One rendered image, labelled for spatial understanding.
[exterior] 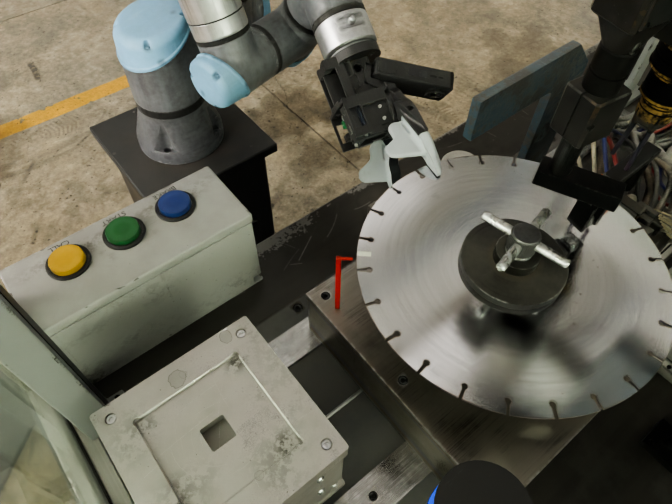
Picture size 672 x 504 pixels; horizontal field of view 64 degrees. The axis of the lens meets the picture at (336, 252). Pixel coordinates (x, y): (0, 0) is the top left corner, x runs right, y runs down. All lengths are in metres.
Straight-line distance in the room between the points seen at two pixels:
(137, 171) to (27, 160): 1.34
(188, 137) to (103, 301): 0.39
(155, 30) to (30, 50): 2.02
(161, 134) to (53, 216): 1.14
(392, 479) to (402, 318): 0.22
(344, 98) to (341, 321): 0.28
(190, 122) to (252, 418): 0.55
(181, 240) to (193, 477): 0.28
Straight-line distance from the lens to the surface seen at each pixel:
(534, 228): 0.56
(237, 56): 0.75
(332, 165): 2.01
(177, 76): 0.90
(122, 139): 1.06
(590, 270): 0.63
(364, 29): 0.74
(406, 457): 0.69
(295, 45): 0.82
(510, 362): 0.54
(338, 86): 0.73
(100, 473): 0.69
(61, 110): 2.47
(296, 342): 0.73
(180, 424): 0.56
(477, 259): 0.58
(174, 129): 0.95
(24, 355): 0.53
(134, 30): 0.89
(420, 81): 0.75
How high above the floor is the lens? 1.42
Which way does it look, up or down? 54 degrees down
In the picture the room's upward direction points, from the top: 1 degrees clockwise
